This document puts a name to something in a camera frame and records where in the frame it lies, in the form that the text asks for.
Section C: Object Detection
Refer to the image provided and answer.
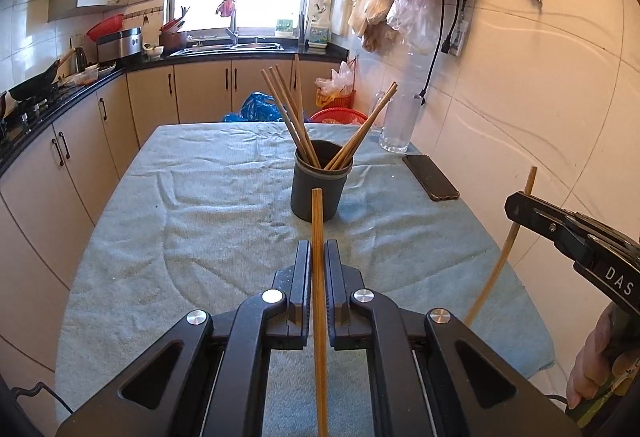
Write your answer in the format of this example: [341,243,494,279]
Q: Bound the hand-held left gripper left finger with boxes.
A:
[55,239,312,437]

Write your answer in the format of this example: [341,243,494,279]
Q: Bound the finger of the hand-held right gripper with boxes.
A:
[504,191,594,269]

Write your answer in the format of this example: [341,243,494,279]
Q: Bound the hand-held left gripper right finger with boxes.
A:
[325,239,583,437]

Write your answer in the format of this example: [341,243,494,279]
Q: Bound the wooden chopstick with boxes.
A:
[311,188,330,437]
[464,166,539,327]

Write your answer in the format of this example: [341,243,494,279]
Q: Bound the dark grey utensil holder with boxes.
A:
[291,140,353,223]

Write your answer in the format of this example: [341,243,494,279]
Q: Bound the bunch of wooden chopsticks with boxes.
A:
[261,54,398,170]

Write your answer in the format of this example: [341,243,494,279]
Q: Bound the person's right hand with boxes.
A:
[566,303,622,411]

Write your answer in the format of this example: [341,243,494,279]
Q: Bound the black smartphone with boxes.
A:
[402,154,461,202]

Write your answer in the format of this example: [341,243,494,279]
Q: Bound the light blue table cloth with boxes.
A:
[54,122,556,437]

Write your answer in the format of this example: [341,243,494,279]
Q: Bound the clear glass mug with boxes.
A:
[378,90,421,154]

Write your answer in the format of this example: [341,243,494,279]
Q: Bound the large red plastic basket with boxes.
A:
[310,108,368,126]

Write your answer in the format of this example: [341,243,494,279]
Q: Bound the blue plastic bag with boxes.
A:
[222,91,283,124]

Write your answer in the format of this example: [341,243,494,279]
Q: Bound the small red plastic basket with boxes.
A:
[316,90,357,110]

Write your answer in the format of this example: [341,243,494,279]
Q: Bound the white hanging tag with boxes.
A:
[449,20,471,57]

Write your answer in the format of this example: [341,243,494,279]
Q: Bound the white plastic bag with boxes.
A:
[315,61,356,95]

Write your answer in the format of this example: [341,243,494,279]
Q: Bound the beige base cabinets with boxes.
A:
[0,60,346,388]

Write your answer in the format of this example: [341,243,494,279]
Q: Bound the clear hanging plastic bag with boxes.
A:
[387,0,441,55]

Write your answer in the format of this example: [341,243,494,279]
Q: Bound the steel double sink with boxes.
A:
[170,41,284,55]

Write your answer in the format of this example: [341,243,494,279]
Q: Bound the white detergent bottle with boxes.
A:
[307,14,331,49]

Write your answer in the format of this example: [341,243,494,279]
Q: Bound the black kitchen countertop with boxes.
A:
[0,44,351,178]

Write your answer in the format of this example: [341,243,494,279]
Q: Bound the beige hanging plastic bags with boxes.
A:
[348,0,396,53]

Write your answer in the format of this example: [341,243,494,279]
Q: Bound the brown pot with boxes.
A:
[159,31,187,54]

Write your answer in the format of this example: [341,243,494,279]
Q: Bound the steel countertop appliance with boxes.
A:
[96,28,142,63]

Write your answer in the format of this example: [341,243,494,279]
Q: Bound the gas stove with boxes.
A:
[0,90,66,143]

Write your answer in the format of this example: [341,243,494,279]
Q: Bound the red colander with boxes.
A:
[86,14,125,42]

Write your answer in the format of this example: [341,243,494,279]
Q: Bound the black wok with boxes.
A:
[9,60,61,100]

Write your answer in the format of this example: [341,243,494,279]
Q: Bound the black power cable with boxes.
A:
[415,0,448,105]

